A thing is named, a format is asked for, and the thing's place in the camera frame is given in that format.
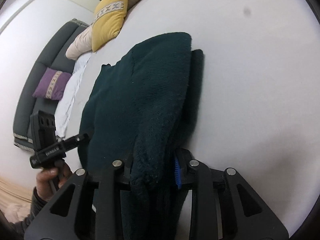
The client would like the purple cushion with band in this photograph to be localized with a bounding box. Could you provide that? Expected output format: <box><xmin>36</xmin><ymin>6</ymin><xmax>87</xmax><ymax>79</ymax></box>
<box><xmin>33</xmin><ymin>68</ymin><xmax>72</xmax><ymax>101</ymax></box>

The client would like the left hand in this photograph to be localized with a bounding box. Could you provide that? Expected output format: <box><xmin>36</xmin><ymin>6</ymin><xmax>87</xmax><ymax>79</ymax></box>
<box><xmin>36</xmin><ymin>160</ymin><xmax>73</xmax><ymax>202</ymax></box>

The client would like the dark grey upholstered headboard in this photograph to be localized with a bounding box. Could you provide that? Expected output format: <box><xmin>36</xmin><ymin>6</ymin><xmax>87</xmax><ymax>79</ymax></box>
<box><xmin>12</xmin><ymin>19</ymin><xmax>89</xmax><ymax>152</ymax></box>

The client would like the yellow cushion with patterned band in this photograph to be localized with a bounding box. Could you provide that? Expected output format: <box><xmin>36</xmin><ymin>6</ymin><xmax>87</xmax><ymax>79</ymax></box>
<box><xmin>92</xmin><ymin>0</ymin><xmax>128</xmax><ymax>52</ymax></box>

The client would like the left dark sleeve forearm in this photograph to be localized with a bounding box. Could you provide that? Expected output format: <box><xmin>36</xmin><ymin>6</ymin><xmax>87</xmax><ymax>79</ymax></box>
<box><xmin>9</xmin><ymin>188</ymin><xmax>47</xmax><ymax>239</ymax></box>

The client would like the white bed sheet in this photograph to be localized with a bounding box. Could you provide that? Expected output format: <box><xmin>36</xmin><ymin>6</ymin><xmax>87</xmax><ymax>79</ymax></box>
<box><xmin>67</xmin><ymin>0</ymin><xmax>319</xmax><ymax>235</ymax></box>

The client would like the dark green knitted sweater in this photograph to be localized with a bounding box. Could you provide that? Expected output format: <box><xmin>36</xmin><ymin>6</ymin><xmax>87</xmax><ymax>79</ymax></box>
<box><xmin>78</xmin><ymin>32</ymin><xmax>203</xmax><ymax>239</ymax></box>

